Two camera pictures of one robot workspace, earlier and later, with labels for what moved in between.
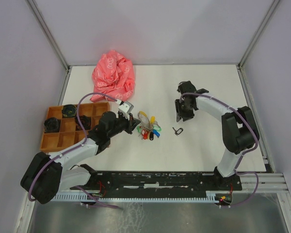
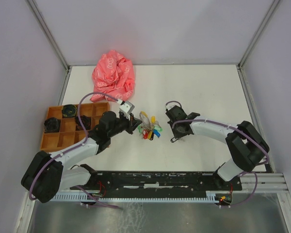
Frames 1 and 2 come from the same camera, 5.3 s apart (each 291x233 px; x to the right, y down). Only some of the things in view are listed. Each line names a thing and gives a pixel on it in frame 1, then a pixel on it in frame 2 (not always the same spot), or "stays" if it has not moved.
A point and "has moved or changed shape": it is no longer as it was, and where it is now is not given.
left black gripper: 132,123 stays
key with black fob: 178,131 has moved or changed shape
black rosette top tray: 69,110 stays
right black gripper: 185,116 -> 176,135
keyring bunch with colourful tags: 148,126 stays
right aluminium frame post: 269,13 stays
